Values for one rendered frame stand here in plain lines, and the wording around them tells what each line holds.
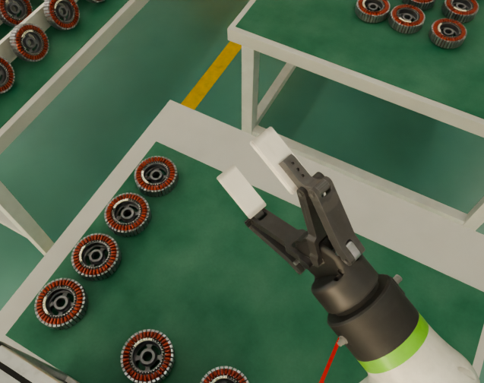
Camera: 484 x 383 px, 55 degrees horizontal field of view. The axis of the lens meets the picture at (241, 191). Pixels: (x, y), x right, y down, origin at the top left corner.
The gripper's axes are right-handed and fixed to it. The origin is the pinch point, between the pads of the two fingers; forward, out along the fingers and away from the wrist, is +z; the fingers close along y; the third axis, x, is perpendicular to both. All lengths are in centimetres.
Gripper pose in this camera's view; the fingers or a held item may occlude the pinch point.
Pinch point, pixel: (246, 162)
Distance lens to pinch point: 54.9
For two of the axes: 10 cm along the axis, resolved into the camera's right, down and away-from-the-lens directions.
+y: 3.0, -2.4, -9.2
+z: -6.3, -7.8, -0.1
